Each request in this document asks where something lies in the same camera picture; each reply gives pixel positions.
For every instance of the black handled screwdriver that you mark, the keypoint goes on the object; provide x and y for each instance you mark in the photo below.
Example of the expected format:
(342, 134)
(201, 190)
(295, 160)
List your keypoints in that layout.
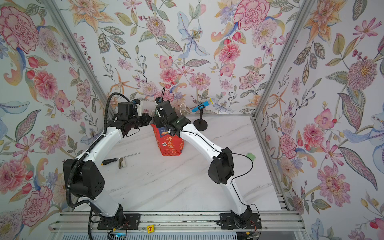
(109, 161)

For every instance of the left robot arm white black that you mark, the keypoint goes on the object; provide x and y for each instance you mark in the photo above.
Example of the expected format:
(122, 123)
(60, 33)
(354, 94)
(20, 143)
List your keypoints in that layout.
(84, 181)

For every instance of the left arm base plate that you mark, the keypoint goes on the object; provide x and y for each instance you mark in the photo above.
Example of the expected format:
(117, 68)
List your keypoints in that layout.
(126, 222)

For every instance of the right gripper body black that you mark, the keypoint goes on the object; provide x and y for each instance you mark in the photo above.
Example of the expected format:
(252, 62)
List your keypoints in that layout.
(159, 123)

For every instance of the blue microphone on black stand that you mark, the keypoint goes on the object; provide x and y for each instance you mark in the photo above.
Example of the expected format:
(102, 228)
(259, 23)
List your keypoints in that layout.
(200, 124)

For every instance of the aluminium rail frame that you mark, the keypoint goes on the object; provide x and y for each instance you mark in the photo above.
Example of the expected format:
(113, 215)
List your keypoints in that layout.
(274, 221)

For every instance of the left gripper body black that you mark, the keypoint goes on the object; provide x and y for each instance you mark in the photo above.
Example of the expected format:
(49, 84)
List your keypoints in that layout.
(138, 121)

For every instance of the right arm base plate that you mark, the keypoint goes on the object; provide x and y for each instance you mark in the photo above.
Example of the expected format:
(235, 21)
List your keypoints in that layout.
(230, 221)

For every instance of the yellow T label tag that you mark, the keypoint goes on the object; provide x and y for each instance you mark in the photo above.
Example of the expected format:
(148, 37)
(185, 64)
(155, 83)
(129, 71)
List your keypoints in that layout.
(150, 229)

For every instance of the red paper bag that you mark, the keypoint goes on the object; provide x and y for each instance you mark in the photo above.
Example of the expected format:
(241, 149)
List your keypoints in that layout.
(168, 145)

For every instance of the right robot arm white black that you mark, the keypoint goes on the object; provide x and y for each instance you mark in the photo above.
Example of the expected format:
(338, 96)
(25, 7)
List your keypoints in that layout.
(221, 160)

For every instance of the small metal bracket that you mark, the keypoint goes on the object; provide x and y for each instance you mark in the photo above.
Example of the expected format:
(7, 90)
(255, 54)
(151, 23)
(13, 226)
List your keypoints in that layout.
(122, 163)

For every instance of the small green object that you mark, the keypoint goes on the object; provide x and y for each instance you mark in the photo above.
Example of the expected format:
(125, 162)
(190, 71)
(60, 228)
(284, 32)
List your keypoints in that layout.
(251, 156)

